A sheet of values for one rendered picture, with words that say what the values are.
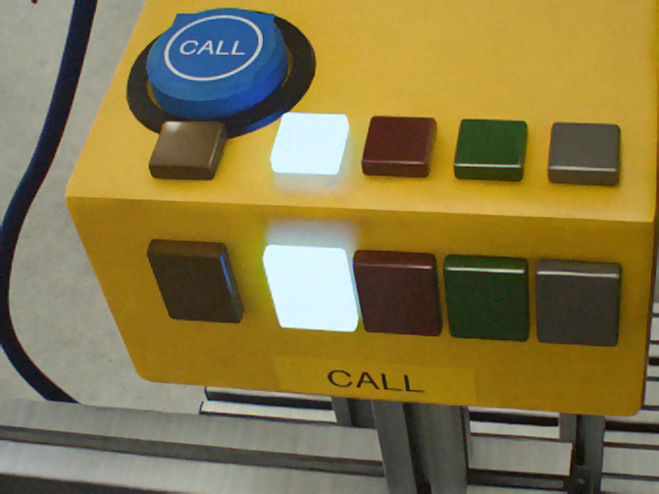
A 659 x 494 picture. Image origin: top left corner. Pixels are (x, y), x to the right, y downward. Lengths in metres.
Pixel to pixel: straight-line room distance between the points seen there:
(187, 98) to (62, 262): 1.50
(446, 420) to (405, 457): 0.03
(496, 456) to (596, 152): 0.23
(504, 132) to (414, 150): 0.02
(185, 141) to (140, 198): 0.02
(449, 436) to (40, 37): 1.82
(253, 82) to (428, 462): 0.19
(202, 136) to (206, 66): 0.02
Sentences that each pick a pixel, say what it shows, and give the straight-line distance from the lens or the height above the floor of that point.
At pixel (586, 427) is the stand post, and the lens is 1.32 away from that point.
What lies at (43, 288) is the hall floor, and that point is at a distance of 1.83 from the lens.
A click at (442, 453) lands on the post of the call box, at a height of 0.90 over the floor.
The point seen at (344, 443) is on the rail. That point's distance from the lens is 0.54.
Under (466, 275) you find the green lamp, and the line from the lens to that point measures 0.34.
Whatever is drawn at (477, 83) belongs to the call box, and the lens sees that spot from 0.36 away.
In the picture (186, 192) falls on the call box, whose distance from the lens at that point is 0.35.
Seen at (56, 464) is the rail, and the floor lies 0.86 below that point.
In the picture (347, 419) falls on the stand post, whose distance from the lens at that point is 1.36.
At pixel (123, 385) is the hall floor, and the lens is 1.69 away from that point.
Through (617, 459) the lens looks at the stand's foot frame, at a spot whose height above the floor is 0.08.
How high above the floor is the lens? 1.31
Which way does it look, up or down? 48 degrees down
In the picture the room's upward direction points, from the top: 12 degrees counter-clockwise
